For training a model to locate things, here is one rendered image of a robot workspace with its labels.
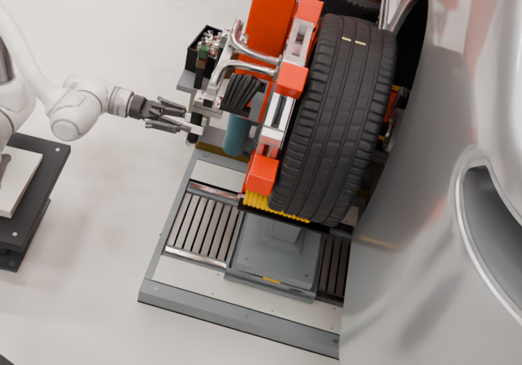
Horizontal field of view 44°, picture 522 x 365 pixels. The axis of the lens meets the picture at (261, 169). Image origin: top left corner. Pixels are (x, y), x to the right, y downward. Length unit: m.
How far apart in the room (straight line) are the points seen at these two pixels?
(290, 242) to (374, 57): 0.93
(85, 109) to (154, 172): 1.11
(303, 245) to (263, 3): 0.94
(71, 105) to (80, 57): 1.63
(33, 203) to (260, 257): 0.86
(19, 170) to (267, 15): 1.09
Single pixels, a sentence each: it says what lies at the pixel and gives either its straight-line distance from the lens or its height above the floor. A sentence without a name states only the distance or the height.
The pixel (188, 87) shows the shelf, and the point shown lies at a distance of 2.71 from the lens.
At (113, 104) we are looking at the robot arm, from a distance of 2.00.
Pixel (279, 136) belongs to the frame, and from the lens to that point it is 1.83.
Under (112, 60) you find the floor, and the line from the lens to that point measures 3.50.
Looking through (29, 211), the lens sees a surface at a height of 0.30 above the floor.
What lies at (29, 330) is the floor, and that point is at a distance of 2.52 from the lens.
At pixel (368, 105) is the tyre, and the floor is 1.11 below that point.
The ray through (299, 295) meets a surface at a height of 0.13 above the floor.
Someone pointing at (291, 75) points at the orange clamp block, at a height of 1.15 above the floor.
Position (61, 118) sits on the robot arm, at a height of 0.92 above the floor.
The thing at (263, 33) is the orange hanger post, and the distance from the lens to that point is 2.54.
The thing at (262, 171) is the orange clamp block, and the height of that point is 0.88.
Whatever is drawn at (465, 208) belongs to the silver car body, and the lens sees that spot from 1.16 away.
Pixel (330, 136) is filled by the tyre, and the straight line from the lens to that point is 1.79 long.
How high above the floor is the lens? 2.22
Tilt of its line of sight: 46 degrees down
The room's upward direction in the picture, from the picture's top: 18 degrees clockwise
